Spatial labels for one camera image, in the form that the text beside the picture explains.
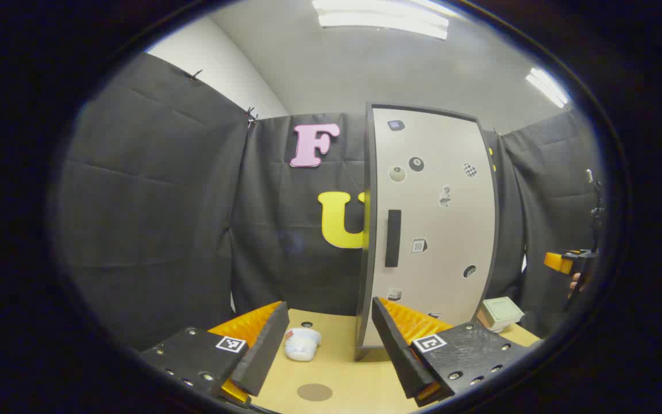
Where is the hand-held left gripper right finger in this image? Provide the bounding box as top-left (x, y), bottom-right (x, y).
top-left (371, 297), bottom-right (530, 408)

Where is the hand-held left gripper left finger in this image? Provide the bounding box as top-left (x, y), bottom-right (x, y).
top-left (138, 301), bottom-right (290, 406)

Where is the brown round coaster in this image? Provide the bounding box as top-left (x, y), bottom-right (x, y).
top-left (297, 383), bottom-right (333, 402)

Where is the cream cabinet door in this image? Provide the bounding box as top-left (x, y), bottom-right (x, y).
top-left (365, 103), bottom-right (499, 350)

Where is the dark grey cabinet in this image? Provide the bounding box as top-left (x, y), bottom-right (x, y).
top-left (356, 101), bottom-right (501, 362)

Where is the white plush toy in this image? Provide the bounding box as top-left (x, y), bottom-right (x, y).
top-left (284, 328), bottom-right (322, 362)

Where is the pale green book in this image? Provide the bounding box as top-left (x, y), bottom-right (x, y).
top-left (476, 297), bottom-right (525, 333)

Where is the black backdrop cloth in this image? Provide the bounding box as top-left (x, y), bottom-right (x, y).
top-left (58, 52), bottom-right (602, 351)

